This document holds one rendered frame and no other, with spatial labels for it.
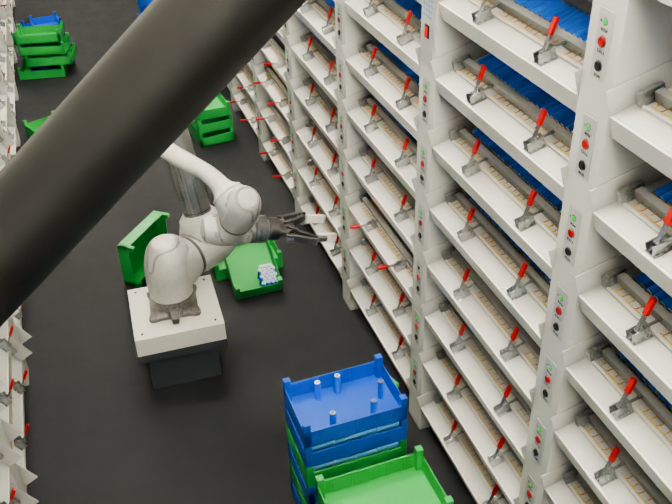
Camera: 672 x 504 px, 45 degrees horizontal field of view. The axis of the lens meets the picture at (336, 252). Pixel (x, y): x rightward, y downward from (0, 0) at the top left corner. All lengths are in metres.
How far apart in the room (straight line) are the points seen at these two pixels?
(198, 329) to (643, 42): 1.88
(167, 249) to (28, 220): 2.62
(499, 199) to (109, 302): 2.03
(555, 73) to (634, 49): 0.22
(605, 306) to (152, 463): 1.68
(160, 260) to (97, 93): 2.63
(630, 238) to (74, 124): 1.38
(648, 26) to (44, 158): 1.33
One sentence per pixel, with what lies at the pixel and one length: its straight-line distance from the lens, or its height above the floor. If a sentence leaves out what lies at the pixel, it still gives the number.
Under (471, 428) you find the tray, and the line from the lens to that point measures 2.45.
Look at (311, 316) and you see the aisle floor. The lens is 3.31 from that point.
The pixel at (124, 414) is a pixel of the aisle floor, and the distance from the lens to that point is 3.02.
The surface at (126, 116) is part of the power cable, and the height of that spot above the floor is 1.98.
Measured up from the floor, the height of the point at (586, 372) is 0.88.
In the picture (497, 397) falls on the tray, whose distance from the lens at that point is 2.26.
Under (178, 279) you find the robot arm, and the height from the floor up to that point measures 0.43.
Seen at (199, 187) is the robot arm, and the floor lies 0.66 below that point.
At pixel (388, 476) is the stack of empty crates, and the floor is 0.32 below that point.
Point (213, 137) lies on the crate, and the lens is 4.69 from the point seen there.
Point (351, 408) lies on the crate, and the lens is 2.34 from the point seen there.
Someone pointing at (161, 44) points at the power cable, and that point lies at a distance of 0.19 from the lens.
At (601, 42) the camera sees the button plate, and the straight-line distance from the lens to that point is 1.49.
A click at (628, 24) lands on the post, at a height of 1.61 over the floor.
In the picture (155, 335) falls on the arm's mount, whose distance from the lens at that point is 2.88.
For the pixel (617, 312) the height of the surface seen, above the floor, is 1.08.
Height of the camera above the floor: 2.06
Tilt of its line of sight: 34 degrees down
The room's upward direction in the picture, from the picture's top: 2 degrees counter-clockwise
